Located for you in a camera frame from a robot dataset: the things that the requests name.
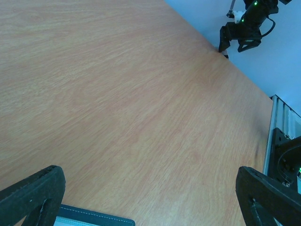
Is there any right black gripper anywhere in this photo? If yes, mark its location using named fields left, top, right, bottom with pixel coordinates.
left=218, top=22, right=262, bottom=53

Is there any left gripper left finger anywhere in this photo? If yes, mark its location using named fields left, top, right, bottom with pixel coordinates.
left=0, top=165, right=66, bottom=226

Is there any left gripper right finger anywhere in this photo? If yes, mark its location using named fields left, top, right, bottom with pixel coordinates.
left=236, top=166, right=301, bottom=226

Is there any blue card holder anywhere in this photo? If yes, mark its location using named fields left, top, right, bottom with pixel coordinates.
left=54, top=204, right=135, bottom=226

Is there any white blossom credit card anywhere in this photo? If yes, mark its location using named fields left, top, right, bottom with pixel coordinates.
left=222, top=50, right=229, bottom=59

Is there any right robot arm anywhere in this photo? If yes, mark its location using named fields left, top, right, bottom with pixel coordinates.
left=218, top=0, right=278, bottom=56

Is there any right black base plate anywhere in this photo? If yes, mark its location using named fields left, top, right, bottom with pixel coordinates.
left=268, top=128, right=301, bottom=191

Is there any aluminium front rail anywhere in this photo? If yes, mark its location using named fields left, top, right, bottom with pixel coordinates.
left=262, top=95, right=301, bottom=175

